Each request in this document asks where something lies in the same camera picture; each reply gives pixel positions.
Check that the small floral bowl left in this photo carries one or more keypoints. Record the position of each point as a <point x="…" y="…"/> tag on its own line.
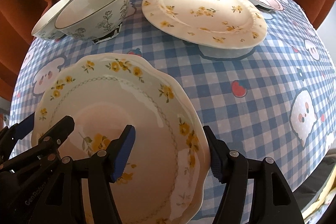
<point x="45" y="27"/>

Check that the blue checkered cartoon tablecloth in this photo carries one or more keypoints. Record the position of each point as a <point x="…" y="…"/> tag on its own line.
<point x="276" y="99"/>

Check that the round yellow flower plate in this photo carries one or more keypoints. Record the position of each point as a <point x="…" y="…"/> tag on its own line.
<point x="222" y="24"/>

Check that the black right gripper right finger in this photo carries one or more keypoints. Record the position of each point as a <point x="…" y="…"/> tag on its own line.
<point x="272" y="200"/>

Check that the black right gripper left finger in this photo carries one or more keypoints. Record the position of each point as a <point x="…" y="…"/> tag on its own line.
<point x="103" y="169"/>

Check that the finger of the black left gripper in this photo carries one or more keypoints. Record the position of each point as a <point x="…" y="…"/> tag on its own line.
<point x="11" y="135"/>
<point x="42" y="161"/>

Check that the scalloped yellow flower plate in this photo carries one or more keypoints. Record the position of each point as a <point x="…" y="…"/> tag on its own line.
<point x="164" y="175"/>

